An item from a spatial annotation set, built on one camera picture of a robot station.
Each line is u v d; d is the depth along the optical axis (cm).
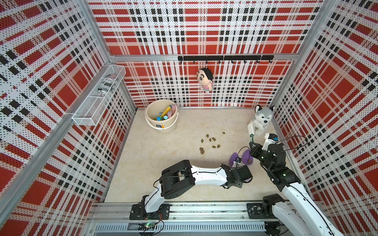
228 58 90
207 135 104
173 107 98
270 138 68
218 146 99
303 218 43
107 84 78
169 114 88
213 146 99
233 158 93
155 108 101
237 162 76
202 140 101
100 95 77
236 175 64
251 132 82
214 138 102
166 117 93
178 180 51
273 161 57
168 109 100
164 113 100
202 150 96
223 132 105
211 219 73
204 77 91
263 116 93
